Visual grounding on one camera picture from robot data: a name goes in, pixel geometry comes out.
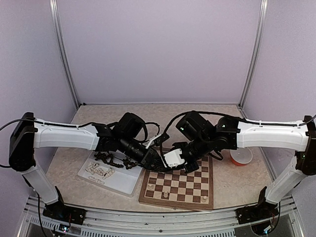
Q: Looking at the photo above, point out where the pile of white chess pieces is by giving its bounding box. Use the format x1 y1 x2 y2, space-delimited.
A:
85 163 115 185

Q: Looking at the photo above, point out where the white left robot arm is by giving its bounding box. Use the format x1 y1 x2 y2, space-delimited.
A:
8 113 165 221

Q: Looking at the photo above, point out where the white plastic divided tray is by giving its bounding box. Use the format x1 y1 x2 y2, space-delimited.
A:
78 151 143 197

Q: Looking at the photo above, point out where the orange white bowl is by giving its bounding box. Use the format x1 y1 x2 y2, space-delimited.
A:
230 148 253 166

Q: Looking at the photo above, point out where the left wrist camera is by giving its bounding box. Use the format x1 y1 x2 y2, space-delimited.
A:
146 134 161 149

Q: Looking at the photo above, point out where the wooden chess board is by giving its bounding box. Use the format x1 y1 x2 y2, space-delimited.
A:
139 156 214 211

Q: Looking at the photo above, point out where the front aluminium rail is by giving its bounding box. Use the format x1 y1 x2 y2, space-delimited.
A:
15 197 305 237

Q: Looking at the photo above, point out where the aluminium frame post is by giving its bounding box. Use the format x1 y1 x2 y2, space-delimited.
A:
238 0 269 109
49 0 80 109

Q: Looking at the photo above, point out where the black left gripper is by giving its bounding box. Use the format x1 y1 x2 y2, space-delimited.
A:
118 135 166 172

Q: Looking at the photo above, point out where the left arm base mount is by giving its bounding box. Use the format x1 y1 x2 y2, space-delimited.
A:
43 202 86 225

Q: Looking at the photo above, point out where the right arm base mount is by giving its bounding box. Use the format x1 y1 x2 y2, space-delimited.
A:
236 203 279 224

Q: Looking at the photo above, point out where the left aluminium frame post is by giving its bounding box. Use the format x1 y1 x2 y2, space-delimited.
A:
49 0 80 109

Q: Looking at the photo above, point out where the right aluminium frame post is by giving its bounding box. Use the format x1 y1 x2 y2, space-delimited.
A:
238 0 269 109

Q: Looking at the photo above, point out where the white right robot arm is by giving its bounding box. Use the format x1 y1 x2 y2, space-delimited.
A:
176 111 316 224

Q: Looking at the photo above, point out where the pile of dark chess pieces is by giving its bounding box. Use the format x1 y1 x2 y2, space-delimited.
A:
94 152 138 170

